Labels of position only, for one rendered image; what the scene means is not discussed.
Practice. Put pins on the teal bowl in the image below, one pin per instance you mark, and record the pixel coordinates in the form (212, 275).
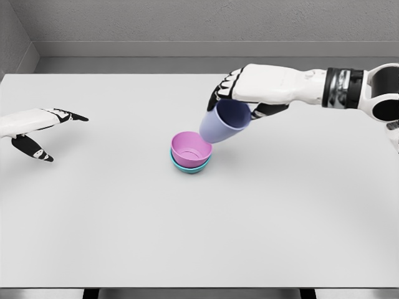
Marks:
(190, 168)

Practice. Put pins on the pink bowl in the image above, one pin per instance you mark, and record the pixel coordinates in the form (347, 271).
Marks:
(190, 150)

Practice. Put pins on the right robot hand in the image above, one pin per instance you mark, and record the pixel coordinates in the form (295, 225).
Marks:
(265, 85)

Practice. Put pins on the lavender cup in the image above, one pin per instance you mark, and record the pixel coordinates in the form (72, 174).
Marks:
(225, 122)

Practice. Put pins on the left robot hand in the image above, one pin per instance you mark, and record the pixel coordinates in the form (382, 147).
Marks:
(29, 121)

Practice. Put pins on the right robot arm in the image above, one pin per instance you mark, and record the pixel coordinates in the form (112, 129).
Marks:
(346, 88)

